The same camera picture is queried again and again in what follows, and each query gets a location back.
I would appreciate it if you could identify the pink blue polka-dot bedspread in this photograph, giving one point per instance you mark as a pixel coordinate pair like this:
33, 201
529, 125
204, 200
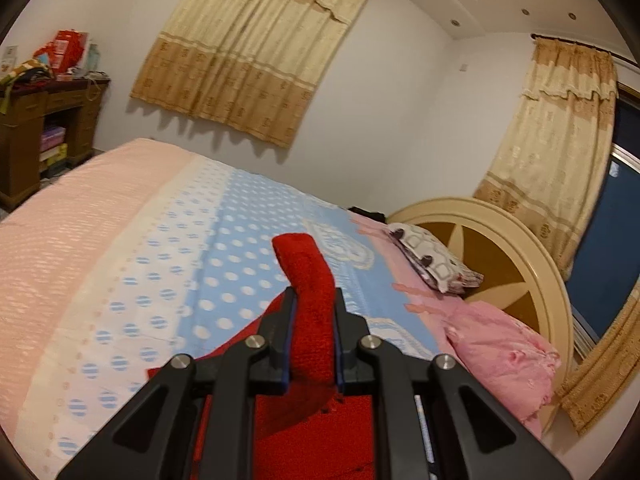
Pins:
150, 250

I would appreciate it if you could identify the white patterned pillow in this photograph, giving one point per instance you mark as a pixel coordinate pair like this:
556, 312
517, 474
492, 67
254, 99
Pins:
437, 266

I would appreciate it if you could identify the dark blue window pane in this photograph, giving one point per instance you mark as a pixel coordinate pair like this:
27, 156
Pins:
606, 265

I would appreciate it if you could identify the red gift bag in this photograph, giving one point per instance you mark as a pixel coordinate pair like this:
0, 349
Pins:
68, 49

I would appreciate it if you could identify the brown wooden desk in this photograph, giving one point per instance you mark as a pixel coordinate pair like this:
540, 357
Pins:
73, 105

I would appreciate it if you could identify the colourful clutter on desk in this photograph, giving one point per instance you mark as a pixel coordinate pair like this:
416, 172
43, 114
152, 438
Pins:
26, 73

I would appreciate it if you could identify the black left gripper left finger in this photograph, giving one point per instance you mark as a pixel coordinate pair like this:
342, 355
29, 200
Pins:
193, 405

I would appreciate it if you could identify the stacked boxes under desk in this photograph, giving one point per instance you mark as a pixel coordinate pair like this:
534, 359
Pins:
53, 150

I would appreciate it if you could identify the cream wooden round headboard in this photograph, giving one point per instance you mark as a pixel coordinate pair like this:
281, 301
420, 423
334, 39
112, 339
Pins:
520, 277

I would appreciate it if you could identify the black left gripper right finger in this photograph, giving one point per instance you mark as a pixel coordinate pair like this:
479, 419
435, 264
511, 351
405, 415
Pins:
432, 419

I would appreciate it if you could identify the beige window curtain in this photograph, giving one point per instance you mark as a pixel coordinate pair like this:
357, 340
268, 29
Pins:
252, 65

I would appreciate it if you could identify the beige door curtain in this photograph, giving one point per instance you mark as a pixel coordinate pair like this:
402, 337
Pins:
551, 163

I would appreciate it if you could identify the pink crumpled quilt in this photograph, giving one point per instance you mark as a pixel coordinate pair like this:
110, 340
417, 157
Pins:
514, 363

